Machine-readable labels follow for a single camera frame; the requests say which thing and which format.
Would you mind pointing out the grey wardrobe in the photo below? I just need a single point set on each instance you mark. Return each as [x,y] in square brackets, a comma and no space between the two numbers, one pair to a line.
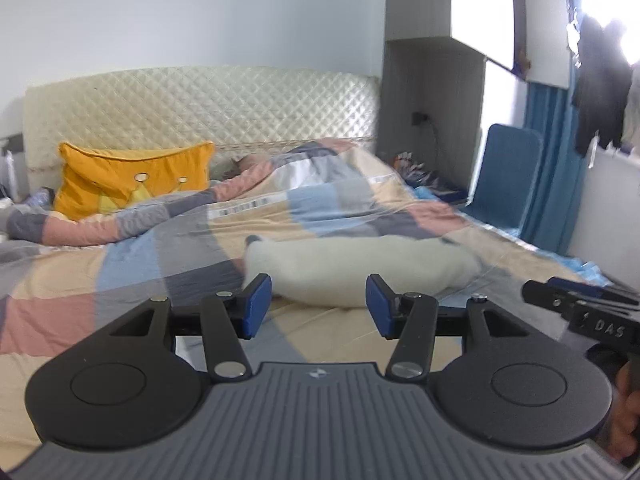
[430,70]

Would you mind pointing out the black wall plug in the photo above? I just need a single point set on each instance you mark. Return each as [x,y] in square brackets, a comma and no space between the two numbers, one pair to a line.
[417,119]

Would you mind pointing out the blue curtain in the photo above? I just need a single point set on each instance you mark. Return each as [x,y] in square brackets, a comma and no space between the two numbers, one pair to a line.
[550,160]

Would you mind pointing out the dark hanging clothes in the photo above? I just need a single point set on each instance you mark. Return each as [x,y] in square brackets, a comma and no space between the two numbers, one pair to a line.
[602,90]

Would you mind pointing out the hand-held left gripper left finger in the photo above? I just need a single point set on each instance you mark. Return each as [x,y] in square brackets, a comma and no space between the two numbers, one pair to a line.
[257,305]

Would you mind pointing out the cream blue striped sweater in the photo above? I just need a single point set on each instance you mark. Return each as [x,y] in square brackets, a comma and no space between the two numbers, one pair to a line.
[360,265]

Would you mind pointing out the dark grey board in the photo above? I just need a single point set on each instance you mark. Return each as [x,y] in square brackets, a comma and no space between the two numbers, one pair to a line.
[14,142]

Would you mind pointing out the blue patterned cloth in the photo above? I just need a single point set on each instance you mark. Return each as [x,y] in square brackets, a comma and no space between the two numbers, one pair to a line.
[42,196]

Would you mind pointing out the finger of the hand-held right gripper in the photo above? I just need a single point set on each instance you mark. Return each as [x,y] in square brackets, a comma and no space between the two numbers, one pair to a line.
[547,297]
[582,287]

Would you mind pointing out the clear plastic bottle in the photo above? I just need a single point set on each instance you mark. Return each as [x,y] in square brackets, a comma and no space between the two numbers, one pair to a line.
[9,175]

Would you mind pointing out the cream quilted headboard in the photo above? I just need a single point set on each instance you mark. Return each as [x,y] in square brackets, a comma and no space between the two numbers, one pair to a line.
[200,110]

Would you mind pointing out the blue chair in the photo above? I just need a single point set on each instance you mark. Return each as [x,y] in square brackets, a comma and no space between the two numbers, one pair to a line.
[505,175]

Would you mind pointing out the patchwork quilt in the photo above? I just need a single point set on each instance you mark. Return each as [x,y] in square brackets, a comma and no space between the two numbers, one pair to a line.
[150,260]

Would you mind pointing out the person's right hand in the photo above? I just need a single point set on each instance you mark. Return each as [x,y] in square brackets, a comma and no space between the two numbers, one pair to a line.
[627,420]

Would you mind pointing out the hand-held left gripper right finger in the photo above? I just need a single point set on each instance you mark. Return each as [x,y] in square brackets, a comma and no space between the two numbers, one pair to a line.
[380,307]

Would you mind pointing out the yellow crown pillow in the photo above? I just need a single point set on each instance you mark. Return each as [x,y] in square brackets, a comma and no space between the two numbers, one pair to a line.
[125,175]

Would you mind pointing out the colourful packet pile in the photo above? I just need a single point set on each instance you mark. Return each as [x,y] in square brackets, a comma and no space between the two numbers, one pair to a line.
[415,167]

